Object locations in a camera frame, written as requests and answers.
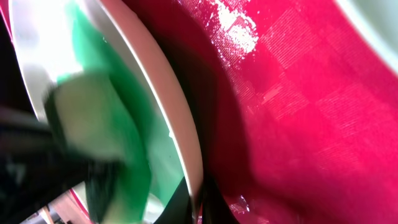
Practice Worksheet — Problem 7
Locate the white plate top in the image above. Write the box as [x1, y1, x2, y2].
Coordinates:
[335, 0, 397, 73]

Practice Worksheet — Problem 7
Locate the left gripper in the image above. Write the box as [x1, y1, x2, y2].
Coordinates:
[0, 105, 119, 224]

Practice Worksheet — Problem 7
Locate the red plastic tray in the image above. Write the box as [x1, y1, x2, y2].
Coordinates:
[1, 0, 397, 223]

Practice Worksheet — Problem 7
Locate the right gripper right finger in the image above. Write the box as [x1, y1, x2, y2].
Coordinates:
[201, 176, 239, 224]

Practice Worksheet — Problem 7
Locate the green sponge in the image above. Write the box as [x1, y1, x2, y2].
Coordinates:
[43, 0, 187, 224]

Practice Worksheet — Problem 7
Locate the white plate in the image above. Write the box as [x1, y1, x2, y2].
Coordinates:
[8, 0, 203, 223]
[335, 0, 397, 73]

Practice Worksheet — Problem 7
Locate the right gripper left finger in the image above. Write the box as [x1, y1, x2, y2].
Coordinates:
[154, 177, 193, 224]

